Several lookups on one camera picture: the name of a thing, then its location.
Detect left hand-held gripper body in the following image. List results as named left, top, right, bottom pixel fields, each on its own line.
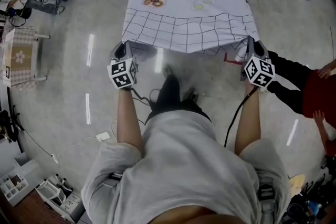
left=107, top=41, right=139, bottom=90

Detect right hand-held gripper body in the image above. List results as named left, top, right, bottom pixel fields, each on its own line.
left=239, top=37, right=276, bottom=88

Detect white grid-pattern tablecloth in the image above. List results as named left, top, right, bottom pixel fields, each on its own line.
left=121, top=0, right=261, bottom=57

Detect person's right forearm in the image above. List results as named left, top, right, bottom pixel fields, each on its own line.
left=234, top=86, right=264, bottom=158

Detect person's left forearm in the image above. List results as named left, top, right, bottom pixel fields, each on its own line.
left=116, top=87, right=144, bottom=152

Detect person's black trousers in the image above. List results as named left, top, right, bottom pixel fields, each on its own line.
left=145, top=67, right=212, bottom=124

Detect white power adapter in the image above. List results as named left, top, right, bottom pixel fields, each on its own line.
left=95, top=131, right=113, bottom=143

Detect small checked-cloth table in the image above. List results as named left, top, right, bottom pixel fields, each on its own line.
left=0, top=26, right=51, bottom=89

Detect cardboard box with flower print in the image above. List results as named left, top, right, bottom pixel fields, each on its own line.
left=2, top=28, right=34, bottom=81

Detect person's grey shirt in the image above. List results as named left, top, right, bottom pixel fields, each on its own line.
left=81, top=109, right=292, bottom=224

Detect round wooden board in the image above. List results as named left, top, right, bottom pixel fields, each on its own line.
left=289, top=174, right=307, bottom=196

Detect black harness buckle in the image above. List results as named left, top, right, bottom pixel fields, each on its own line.
left=258, top=183, right=276, bottom=202

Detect white compartment organizer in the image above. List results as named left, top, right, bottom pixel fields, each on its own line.
left=0, top=152, right=44, bottom=208

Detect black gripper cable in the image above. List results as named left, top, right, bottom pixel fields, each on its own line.
left=130, top=87, right=159, bottom=109
left=223, top=86, right=259, bottom=148

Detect white power cable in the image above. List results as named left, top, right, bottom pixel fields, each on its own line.
left=49, top=119, right=119, bottom=163

